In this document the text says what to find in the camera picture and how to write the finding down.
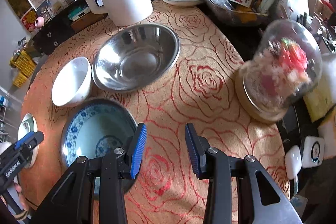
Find person's left hand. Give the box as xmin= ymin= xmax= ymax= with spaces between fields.
xmin=1 ymin=182 xmax=29 ymax=215

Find white ceramic bowl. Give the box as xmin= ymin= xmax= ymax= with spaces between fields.
xmin=51 ymin=56 xmax=92 ymax=107

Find white charger adapter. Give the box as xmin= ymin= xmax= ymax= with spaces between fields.
xmin=284 ymin=145 xmax=302 ymax=180

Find rose patterned tablecloth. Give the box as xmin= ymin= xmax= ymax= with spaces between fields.
xmin=19 ymin=1 xmax=290 ymax=223

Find blue patterned dark bowl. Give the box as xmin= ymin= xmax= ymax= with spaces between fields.
xmin=60 ymin=98 xmax=138 ymax=200

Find oval white dish with logo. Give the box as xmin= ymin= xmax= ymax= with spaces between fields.
xmin=18 ymin=120 xmax=31 ymax=140

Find round pale green plate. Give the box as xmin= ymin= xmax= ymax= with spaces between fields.
xmin=17 ymin=113 xmax=39 ymax=169

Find stainless steel bowl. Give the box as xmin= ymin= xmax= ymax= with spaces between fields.
xmin=92 ymin=23 xmax=181 ymax=93

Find pink round gadget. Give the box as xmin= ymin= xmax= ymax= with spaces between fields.
xmin=34 ymin=16 xmax=45 ymax=28

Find yellow plastic crates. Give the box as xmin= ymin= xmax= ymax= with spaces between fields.
xmin=9 ymin=50 xmax=37 ymax=88

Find glass dome with flowers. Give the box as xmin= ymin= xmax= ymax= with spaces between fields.
xmin=235 ymin=19 xmax=322 ymax=123

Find red festive box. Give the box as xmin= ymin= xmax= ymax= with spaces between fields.
xmin=21 ymin=7 xmax=38 ymax=33

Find black sideboard cabinet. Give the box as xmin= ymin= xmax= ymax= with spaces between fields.
xmin=33 ymin=0 xmax=108 ymax=55

